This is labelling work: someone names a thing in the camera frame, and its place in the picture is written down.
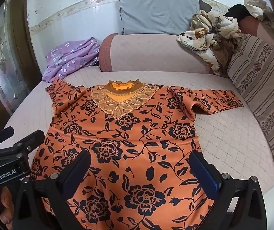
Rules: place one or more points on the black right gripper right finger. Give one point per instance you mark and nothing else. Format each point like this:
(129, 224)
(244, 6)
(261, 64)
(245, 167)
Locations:
(238, 204)

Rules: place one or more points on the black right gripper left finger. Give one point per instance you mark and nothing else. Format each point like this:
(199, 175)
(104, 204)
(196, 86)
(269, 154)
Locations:
(42, 204)

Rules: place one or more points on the orange black floral blouse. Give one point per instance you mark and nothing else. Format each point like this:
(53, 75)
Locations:
(139, 137)

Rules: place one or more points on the person's left hand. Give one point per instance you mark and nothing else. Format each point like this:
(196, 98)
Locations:
(6, 216)

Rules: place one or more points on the quilted beige bed cover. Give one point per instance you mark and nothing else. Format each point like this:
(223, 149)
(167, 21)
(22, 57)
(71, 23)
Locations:
(232, 140)

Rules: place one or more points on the purple floral cloth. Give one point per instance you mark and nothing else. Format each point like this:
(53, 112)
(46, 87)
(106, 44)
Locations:
(69, 57)

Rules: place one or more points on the pink bolster pillow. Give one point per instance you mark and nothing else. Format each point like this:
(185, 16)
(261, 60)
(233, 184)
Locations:
(148, 52)

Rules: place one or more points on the grey pillow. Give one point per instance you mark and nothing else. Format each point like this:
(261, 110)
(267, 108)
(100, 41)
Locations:
(159, 16)

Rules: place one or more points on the beige floral blanket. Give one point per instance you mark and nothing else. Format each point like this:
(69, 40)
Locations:
(213, 37)

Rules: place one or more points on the black garment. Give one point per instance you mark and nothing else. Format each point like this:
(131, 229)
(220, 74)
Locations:
(239, 12)

